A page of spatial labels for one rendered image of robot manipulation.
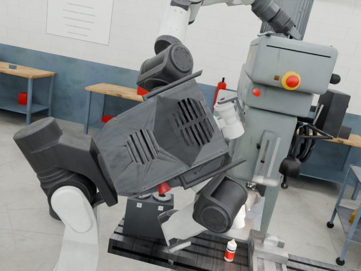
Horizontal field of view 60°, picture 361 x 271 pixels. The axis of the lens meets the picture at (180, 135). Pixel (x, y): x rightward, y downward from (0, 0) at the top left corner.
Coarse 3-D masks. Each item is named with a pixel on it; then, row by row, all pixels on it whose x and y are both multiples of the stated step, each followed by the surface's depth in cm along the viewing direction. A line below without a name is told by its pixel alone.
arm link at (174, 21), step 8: (168, 0) 102; (176, 0) 99; (184, 0) 100; (192, 0) 100; (200, 0) 101; (168, 8) 100; (176, 8) 99; (184, 8) 100; (168, 16) 98; (176, 16) 98; (184, 16) 100; (160, 24) 100; (168, 24) 97; (176, 24) 97; (184, 24) 99; (160, 32) 97; (168, 32) 96; (176, 32) 96; (184, 32) 99
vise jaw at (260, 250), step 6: (252, 246) 144; (258, 246) 140; (264, 246) 141; (270, 246) 142; (252, 252) 140; (258, 252) 139; (264, 252) 138; (270, 252) 138; (276, 252) 138; (282, 252) 139; (264, 258) 139; (270, 258) 138; (276, 258) 138; (282, 258) 137
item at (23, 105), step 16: (0, 64) 552; (32, 80) 512; (0, 96) 595; (128, 96) 488; (32, 112) 536; (48, 112) 589; (96, 128) 516; (352, 144) 457; (320, 176) 488; (336, 176) 502
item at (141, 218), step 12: (156, 192) 152; (132, 204) 145; (144, 204) 145; (156, 204) 145; (168, 204) 146; (132, 216) 147; (144, 216) 147; (156, 216) 147; (132, 228) 149; (144, 228) 149; (156, 228) 149
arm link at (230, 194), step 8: (224, 184) 90; (232, 184) 90; (216, 192) 87; (224, 192) 86; (232, 192) 87; (240, 192) 89; (224, 200) 83; (232, 200) 85; (240, 200) 88; (232, 208) 83; (240, 208) 88
